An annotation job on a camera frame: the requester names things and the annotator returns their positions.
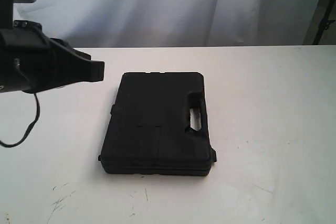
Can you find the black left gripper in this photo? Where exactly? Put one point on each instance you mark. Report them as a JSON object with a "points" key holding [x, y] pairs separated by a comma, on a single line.
{"points": [[29, 62]]}

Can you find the white backdrop curtain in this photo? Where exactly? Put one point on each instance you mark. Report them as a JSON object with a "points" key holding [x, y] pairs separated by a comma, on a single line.
{"points": [[172, 23]]}

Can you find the black plastic tool case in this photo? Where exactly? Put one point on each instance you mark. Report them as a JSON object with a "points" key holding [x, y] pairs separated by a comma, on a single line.
{"points": [[158, 125]]}

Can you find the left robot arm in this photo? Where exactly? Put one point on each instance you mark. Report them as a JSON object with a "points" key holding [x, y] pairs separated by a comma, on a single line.
{"points": [[7, 22]]}

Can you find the black metal stand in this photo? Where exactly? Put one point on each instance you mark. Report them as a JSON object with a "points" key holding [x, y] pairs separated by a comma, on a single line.
{"points": [[325, 22]]}

